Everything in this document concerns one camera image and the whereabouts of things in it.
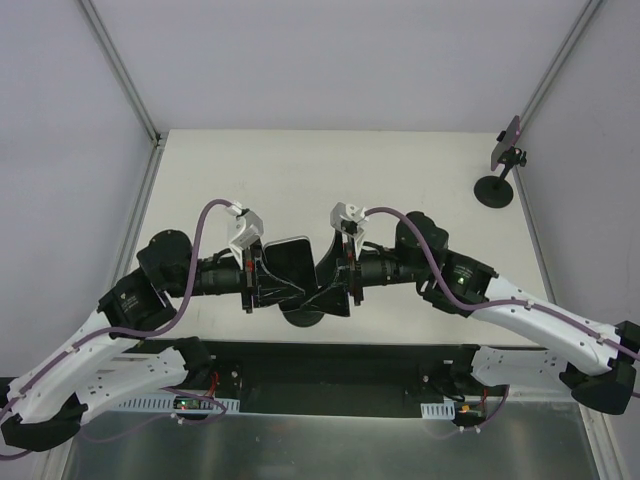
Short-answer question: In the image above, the black smartphone silver edge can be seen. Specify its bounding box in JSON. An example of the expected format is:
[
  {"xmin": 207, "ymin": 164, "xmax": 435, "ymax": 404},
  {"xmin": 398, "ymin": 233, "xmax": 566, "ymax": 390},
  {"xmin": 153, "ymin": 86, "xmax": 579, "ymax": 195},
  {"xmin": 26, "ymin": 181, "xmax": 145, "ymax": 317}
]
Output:
[{"xmin": 264, "ymin": 236, "xmax": 318, "ymax": 294}]

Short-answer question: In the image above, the black phone stand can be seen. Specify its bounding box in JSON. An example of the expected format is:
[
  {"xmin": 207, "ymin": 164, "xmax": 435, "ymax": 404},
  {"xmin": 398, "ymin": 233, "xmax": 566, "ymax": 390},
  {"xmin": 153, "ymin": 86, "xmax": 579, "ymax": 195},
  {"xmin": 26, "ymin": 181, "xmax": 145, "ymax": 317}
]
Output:
[
  {"xmin": 473, "ymin": 147, "xmax": 527, "ymax": 209},
  {"xmin": 281, "ymin": 307, "xmax": 325, "ymax": 328}
]

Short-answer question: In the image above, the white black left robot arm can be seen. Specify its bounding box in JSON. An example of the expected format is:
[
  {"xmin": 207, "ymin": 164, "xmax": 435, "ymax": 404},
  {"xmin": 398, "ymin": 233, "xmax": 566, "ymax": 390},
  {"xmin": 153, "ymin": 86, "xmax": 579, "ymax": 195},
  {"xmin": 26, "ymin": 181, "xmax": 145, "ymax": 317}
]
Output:
[{"xmin": 1, "ymin": 230, "xmax": 317, "ymax": 456}]

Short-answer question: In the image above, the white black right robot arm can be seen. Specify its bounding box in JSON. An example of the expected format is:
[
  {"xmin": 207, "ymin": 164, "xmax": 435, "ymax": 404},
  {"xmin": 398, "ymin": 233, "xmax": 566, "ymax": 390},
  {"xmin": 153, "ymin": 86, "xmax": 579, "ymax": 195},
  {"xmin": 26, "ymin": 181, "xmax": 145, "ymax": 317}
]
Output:
[{"xmin": 302, "ymin": 204, "xmax": 639, "ymax": 415}]

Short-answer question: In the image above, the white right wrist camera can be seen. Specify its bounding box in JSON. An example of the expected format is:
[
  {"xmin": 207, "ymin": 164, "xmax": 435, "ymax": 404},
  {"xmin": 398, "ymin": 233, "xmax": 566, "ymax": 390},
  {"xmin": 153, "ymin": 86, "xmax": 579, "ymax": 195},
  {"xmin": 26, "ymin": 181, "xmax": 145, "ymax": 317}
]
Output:
[{"xmin": 330, "ymin": 202, "xmax": 368, "ymax": 258}]

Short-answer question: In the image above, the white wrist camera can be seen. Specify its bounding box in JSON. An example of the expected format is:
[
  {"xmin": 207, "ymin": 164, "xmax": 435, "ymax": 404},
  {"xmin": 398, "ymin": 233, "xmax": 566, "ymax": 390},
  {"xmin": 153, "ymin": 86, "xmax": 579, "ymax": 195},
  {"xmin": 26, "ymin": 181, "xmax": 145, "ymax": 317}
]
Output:
[
  {"xmin": 330, "ymin": 202, "xmax": 368, "ymax": 258},
  {"xmin": 226, "ymin": 202, "xmax": 264, "ymax": 268}
]

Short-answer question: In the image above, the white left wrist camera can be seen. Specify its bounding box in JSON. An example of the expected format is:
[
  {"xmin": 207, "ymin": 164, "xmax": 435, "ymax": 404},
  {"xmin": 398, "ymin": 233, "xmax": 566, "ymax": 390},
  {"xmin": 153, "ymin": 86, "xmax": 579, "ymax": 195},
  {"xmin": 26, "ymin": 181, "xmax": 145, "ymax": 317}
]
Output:
[{"xmin": 226, "ymin": 202, "xmax": 264, "ymax": 268}]

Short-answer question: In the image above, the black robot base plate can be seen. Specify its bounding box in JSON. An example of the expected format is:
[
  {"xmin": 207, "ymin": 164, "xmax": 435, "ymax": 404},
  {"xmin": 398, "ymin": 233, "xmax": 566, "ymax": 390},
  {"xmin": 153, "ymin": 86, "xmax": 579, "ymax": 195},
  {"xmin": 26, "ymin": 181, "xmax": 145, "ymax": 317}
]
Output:
[{"xmin": 189, "ymin": 340, "xmax": 506, "ymax": 416}]

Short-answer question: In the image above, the white cable duct left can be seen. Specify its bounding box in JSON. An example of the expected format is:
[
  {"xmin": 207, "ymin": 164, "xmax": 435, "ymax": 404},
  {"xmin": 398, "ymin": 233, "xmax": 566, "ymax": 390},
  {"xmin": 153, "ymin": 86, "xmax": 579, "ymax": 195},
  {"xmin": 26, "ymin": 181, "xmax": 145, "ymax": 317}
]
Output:
[{"xmin": 111, "ymin": 393, "xmax": 240, "ymax": 415}]

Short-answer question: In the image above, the white cable duct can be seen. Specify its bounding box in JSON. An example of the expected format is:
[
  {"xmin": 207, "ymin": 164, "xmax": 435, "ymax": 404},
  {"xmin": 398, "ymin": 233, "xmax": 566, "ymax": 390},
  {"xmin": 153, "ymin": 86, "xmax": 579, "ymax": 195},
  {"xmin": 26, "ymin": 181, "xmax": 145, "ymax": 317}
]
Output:
[
  {"xmin": 111, "ymin": 393, "xmax": 240, "ymax": 415},
  {"xmin": 420, "ymin": 401, "xmax": 456, "ymax": 421}
]

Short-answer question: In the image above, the white cable duct right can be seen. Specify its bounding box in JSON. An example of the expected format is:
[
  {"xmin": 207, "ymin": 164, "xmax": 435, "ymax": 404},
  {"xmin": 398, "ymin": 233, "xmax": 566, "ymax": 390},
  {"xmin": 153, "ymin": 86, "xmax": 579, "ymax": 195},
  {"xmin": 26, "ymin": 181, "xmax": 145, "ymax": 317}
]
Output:
[{"xmin": 420, "ymin": 401, "xmax": 456, "ymax": 421}]

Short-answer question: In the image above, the aluminium frame post left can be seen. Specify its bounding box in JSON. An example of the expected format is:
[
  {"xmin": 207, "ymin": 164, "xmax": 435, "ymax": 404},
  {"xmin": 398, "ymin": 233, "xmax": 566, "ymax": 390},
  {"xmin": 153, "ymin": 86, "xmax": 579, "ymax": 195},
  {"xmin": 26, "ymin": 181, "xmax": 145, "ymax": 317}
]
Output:
[{"xmin": 76, "ymin": 0, "xmax": 161, "ymax": 145}]

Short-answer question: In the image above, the aluminium frame post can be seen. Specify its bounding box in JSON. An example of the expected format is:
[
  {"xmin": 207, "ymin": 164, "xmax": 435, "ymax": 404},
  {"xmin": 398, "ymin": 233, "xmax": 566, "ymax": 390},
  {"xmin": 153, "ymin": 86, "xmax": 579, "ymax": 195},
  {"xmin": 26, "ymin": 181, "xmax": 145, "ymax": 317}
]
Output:
[
  {"xmin": 518, "ymin": 0, "xmax": 607, "ymax": 138},
  {"xmin": 76, "ymin": 0, "xmax": 161, "ymax": 145}
]

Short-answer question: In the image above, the aluminium frame post right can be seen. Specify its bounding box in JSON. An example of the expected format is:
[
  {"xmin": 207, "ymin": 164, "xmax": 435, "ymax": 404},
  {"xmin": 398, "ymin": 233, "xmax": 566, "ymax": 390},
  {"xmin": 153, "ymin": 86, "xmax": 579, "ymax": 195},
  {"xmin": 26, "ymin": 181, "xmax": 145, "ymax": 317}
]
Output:
[{"xmin": 518, "ymin": 0, "xmax": 607, "ymax": 138}]

